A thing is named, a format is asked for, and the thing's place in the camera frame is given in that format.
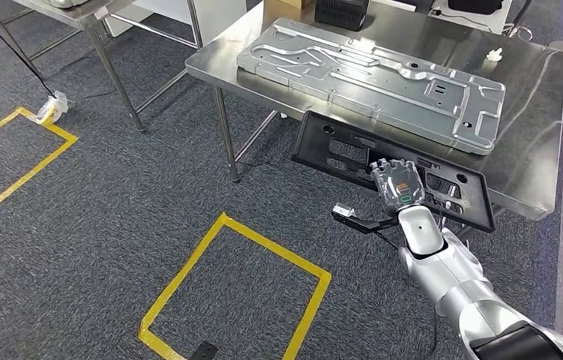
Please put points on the black plastic frame part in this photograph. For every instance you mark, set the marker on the black plastic frame part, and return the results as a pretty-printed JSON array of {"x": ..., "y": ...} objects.
[{"x": 311, "y": 144}]

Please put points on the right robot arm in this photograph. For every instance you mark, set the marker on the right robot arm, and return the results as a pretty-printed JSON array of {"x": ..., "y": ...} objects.
[{"x": 460, "y": 288}]

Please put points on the stainless steel workbench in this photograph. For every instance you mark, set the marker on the stainless steel workbench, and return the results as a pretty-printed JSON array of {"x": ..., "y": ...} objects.
[{"x": 524, "y": 124}]

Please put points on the yellow floor tape square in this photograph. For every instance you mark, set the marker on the yellow floor tape square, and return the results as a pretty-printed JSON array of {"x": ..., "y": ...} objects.
[
  {"x": 65, "y": 136},
  {"x": 321, "y": 278}
]

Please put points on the stamped grey metal plate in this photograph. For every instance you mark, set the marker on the stamped grey metal plate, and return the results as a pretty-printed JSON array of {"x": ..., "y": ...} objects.
[
  {"x": 65, "y": 3},
  {"x": 360, "y": 74}
]

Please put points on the brown cardboard box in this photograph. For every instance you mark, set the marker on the brown cardboard box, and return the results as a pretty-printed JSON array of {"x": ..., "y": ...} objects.
[{"x": 286, "y": 7}]

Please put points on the white panel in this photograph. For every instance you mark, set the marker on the white panel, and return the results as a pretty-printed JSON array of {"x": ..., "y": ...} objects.
[{"x": 211, "y": 20}]

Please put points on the black vented device box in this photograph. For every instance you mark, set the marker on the black vented device box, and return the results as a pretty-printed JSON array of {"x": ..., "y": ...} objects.
[{"x": 340, "y": 12}]

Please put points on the plastic wrapped floor bundle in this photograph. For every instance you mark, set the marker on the plastic wrapped floor bundle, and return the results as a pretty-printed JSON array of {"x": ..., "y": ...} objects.
[{"x": 50, "y": 108}]

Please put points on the white desk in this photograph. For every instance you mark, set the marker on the white desk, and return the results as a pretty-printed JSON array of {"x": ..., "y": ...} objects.
[{"x": 470, "y": 22}]

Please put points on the small white plastic clip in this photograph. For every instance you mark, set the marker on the small white plastic clip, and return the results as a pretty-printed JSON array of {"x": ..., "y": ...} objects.
[{"x": 494, "y": 54}]

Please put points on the black bag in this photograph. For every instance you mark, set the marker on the black bag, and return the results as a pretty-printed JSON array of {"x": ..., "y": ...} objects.
[{"x": 475, "y": 5}]

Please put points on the chrome stool base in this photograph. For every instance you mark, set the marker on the chrome stool base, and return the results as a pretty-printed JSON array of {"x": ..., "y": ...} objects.
[{"x": 518, "y": 32}]

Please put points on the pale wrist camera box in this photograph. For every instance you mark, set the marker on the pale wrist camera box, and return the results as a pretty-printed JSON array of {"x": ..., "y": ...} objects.
[{"x": 343, "y": 209}]

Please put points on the black camera bracket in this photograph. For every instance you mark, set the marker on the black camera bracket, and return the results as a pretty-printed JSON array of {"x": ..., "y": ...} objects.
[{"x": 365, "y": 224}]

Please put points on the steel frame table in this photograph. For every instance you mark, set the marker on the steel frame table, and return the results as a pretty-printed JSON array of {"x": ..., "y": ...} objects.
[{"x": 77, "y": 12}]

